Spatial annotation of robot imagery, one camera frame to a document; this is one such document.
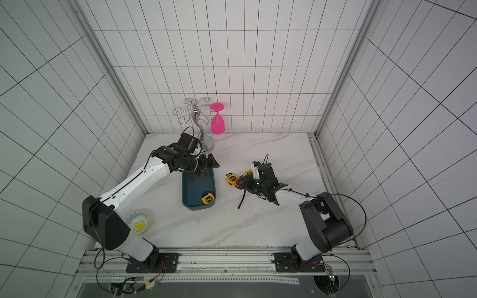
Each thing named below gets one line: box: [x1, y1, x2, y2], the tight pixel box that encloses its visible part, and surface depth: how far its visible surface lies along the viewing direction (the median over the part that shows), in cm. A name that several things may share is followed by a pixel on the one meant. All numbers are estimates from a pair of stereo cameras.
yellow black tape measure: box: [201, 192, 215, 205], surface depth 89 cm
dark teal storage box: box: [181, 168, 217, 211], surface depth 94 cm
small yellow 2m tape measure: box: [226, 173, 238, 186], surface depth 97 cm
